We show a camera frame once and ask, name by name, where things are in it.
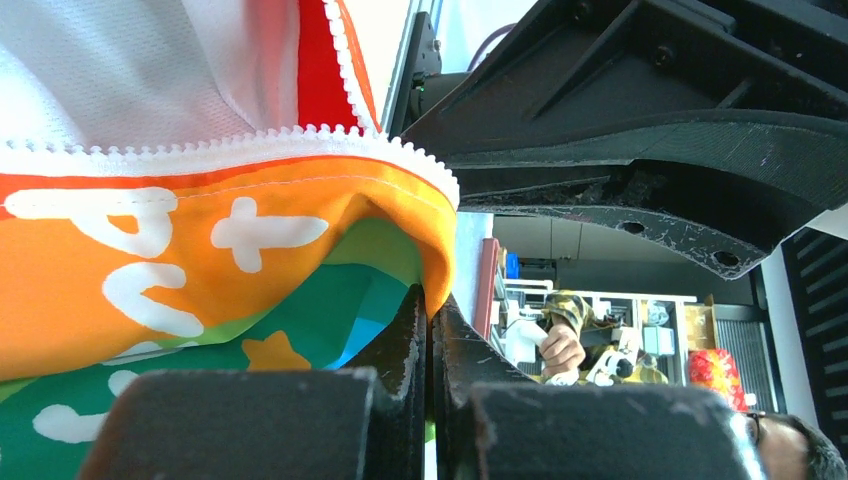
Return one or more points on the white lab shelving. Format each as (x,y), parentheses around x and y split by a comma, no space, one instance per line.
(628,337)

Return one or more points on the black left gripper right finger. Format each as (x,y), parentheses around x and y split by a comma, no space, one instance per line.
(494,422)

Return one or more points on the person in plaid shirt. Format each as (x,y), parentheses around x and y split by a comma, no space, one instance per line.
(788,447)

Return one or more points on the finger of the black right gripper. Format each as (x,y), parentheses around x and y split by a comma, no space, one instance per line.
(681,81)
(721,188)

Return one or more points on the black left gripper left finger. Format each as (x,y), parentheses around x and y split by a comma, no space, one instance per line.
(363,421)

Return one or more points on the red patterned bag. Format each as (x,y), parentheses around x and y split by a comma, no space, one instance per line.
(716,370)

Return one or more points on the red white cartoon jacket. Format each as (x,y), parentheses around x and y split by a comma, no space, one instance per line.
(194,184)

